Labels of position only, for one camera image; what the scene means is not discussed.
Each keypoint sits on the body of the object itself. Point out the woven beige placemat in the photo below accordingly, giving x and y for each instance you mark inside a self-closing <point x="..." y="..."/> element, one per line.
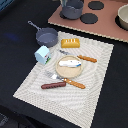
<point x="69" y="106"/>

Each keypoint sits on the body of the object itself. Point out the round beige plate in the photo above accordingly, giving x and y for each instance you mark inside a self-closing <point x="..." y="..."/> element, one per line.
<point x="68" y="72"/>

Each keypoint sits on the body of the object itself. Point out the brown toy sausage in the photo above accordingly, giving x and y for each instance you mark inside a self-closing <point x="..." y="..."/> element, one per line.
<point x="53" y="85"/>

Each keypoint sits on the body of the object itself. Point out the yellow toy bread loaf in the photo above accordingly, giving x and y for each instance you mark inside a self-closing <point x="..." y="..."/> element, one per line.
<point x="70" y="43"/>

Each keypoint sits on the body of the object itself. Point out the fork with wooden handle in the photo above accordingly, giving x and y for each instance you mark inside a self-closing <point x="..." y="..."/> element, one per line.
<point x="71" y="82"/>

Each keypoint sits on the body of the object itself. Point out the white and blue toy fish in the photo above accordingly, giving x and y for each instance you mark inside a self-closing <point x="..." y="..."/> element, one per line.
<point x="70" y="63"/>

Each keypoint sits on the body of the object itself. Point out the tall grey pot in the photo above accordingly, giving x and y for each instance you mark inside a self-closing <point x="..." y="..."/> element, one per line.
<point x="72" y="9"/>

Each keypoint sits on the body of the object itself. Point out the light blue milk carton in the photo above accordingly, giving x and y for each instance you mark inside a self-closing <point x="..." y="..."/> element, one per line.
<point x="42" y="55"/>

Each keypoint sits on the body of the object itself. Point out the beige bowl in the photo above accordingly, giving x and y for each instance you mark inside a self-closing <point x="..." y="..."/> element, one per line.
<point x="123" y="16"/>

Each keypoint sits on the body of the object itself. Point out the knife with wooden handle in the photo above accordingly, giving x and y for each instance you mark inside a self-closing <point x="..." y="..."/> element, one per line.
<point x="80" y="56"/>

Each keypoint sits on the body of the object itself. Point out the low grey pot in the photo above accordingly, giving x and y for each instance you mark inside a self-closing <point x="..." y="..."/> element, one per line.
<point x="45" y="36"/>

